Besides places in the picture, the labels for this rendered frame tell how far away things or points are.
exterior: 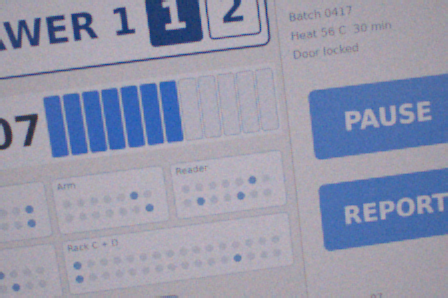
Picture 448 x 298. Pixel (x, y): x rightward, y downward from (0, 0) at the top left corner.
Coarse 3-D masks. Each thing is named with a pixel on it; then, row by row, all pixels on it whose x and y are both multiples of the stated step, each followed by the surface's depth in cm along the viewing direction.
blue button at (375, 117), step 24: (312, 96) 25; (336, 96) 26; (360, 96) 26; (384, 96) 26; (408, 96) 26; (432, 96) 26; (312, 120) 26; (336, 120) 26; (360, 120) 26; (384, 120) 26; (408, 120) 26; (432, 120) 26; (336, 144) 26; (360, 144) 26; (384, 144) 26; (408, 144) 26; (432, 144) 26
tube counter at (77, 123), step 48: (48, 96) 25; (96, 96) 25; (144, 96) 25; (192, 96) 25; (240, 96) 25; (0, 144) 25; (48, 144) 25; (96, 144) 25; (144, 144) 25; (192, 144) 26
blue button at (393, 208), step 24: (336, 192) 26; (360, 192) 26; (384, 192) 26; (408, 192) 26; (432, 192) 26; (336, 216) 26; (360, 216) 26; (384, 216) 26; (408, 216) 26; (432, 216) 26; (336, 240) 26; (360, 240) 26; (384, 240) 26; (408, 240) 27
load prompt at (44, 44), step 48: (0, 0) 24; (48, 0) 24; (96, 0) 25; (144, 0) 25; (192, 0) 25; (240, 0) 25; (0, 48) 25; (48, 48) 25; (96, 48) 25; (144, 48) 25; (192, 48) 25; (240, 48) 25
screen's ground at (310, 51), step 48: (288, 0) 25; (336, 0) 25; (384, 0) 25; (432, 0) 25; (288, 48) 25; (336, 48) 25; (384, 48) 25; (432, 48) 26; (0, 96) 25; (288, 96) 25; (240, 144) 26; (288, 144) 26; (432, 240) 27; (192, 288) 26; (240, 288) 26; (288, 288) 27; (336, 288) 27; (384, 288) 27; (432, 288) 27
